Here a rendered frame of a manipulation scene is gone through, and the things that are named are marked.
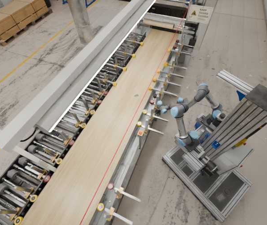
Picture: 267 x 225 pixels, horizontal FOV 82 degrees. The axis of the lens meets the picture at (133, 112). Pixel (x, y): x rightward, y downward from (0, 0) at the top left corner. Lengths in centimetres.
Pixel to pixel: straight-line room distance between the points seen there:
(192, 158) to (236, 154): 51
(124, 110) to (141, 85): 65
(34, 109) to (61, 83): 19
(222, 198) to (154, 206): 110
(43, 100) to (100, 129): 170
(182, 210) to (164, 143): 119
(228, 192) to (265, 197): 74
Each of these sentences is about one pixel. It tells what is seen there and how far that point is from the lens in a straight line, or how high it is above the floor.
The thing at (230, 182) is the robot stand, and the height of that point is 21.
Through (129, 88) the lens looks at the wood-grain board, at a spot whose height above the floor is 90.
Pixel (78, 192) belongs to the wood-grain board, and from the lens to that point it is 229.
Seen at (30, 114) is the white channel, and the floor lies 246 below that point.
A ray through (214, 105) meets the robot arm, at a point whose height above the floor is 130.
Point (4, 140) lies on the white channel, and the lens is 86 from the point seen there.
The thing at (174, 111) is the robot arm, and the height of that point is 157.
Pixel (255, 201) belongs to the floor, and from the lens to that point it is 366.
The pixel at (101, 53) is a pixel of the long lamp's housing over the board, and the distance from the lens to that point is 120.
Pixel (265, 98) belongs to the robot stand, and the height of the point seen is 203.
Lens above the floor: 305
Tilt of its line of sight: 56 degrees down
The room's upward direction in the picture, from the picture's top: 3 degrees counter-clockwise
